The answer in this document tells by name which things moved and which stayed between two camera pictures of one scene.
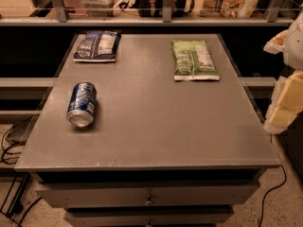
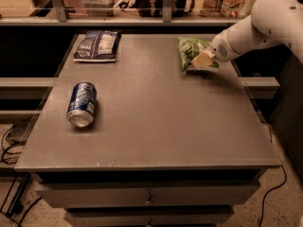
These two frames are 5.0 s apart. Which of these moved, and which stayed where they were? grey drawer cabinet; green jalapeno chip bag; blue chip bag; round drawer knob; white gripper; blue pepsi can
Moved: white gripper; green jalapeno chip bag
Stayed: grey drawer cabinet; blue pepsi can; blue chip bag; round drawer knob
